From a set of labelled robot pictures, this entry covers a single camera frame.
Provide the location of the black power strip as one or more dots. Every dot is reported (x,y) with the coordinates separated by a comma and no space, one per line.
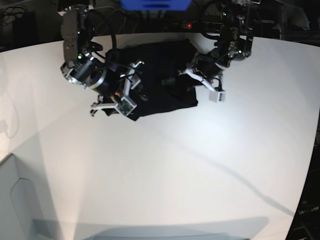
(196,26)

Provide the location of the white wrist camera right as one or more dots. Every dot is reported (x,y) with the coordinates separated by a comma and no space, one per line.
(126,106)

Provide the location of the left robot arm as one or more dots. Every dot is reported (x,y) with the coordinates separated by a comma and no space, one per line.
(234,42)

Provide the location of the black T-shirt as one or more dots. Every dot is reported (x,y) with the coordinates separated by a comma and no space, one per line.
(161,60)

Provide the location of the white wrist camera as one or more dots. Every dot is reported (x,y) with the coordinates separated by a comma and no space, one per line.
(126,106)
(217,96)

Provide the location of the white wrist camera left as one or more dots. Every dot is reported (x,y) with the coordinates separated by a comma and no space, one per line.
(217,96)

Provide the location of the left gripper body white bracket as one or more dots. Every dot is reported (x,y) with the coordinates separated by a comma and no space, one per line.
(209,75)

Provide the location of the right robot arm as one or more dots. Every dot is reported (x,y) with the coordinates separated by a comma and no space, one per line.
(84,66)

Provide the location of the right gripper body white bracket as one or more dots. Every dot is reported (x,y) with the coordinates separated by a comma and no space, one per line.
(129,82)

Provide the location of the blue plastic box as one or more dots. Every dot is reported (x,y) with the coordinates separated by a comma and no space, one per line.
(152,5)

